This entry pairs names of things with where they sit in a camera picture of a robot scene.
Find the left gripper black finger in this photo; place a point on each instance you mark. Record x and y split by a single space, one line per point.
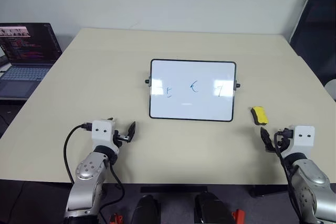
132 129
110 118

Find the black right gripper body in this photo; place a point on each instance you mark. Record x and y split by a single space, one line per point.
284 140

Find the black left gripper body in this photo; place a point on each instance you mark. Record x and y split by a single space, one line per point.
121 138

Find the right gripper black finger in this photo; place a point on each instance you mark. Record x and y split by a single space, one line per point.
266 138

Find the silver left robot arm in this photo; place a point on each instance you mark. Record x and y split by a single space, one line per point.
88 171

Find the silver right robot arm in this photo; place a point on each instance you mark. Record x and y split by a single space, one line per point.
312 182

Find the yellow and black eraser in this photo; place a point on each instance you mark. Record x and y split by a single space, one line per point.
260 115

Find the white rounded object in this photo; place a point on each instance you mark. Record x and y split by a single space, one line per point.
331 90

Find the black-framed small whiteboard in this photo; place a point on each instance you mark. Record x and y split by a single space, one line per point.
193 90

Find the dark rounded shape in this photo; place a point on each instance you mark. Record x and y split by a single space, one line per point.
145 209
212 208

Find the red clamp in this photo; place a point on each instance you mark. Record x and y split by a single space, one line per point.
238 216
116 218

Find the open grey laptop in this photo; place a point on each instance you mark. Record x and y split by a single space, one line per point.
23 58

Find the black mesh office chair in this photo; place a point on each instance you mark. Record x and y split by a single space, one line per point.
316 37

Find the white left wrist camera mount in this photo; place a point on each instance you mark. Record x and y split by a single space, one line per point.
101 134

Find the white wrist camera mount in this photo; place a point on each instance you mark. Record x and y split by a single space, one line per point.
304 140
101 134

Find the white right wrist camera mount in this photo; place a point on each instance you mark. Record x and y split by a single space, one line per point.
304 140

